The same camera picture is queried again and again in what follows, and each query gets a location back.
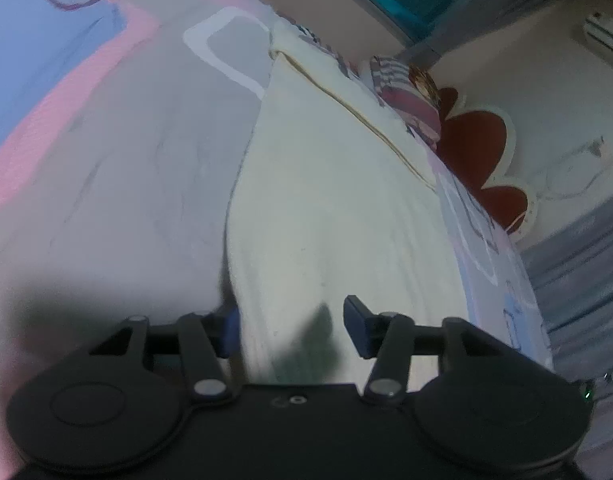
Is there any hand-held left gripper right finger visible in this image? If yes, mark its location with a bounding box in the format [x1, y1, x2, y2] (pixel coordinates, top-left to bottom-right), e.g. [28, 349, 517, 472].
[343, 296, 508, 407]

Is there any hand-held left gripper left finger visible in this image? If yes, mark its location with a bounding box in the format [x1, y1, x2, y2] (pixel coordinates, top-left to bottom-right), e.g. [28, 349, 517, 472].
[89, 305, 242, 404]

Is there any cream knitted sweater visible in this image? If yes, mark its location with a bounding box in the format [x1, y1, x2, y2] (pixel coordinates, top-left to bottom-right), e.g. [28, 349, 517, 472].
[220, 17, 455, 397]

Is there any red and white headboard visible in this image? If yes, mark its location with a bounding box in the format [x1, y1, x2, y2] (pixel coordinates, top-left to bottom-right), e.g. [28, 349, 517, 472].
[433, 85, 540, 237]

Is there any patterned bed sheet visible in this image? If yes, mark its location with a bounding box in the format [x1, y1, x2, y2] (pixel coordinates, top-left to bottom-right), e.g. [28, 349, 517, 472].
[0, 0, 557, 480]

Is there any striped pillow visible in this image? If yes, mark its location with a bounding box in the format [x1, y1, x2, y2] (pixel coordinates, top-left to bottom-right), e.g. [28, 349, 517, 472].
[369, 55, 443, 150]

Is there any grey curtain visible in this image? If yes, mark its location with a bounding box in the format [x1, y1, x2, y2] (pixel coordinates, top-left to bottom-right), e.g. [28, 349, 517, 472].
[517, 205, 613, 441]
[399, 0, 589, 63]

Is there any colourful printed cloth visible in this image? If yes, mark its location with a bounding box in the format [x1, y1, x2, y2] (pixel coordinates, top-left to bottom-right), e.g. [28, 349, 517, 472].
[407, 64, 443, 107]

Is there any white air conditioner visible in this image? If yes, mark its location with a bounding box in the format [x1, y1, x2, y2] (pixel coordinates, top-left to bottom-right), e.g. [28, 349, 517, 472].
[583, 9, 613, 62]

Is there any white wall cable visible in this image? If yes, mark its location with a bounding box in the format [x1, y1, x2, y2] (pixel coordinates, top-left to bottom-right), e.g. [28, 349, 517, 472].
[545, 135, 613, 200]

